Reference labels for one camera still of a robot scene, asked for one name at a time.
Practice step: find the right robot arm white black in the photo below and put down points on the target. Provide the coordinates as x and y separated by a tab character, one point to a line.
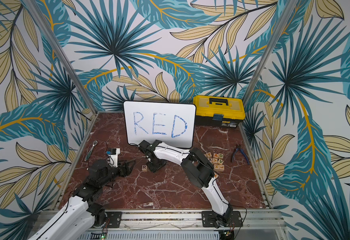
199	170

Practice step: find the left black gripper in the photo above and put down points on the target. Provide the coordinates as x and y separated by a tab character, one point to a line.
127	171

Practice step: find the yellow black toolbox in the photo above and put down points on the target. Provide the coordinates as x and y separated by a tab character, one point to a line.
218	111

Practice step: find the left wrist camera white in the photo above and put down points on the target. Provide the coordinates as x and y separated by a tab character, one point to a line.
113	154

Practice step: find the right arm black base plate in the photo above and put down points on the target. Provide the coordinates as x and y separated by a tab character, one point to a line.
211	219

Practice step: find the white dry-erase board RED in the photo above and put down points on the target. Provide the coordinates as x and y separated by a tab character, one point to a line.
171	123

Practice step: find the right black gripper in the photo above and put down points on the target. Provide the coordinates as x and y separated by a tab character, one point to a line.
154	162

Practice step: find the aluminium front rail frame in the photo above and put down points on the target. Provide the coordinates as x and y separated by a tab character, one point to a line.
182	220

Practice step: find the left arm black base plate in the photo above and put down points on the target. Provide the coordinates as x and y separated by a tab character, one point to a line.
112	220

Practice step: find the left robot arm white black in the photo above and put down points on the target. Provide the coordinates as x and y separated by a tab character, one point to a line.
81	211

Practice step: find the teal handled ratchet wrench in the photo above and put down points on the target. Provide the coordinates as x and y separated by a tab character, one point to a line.
90	150

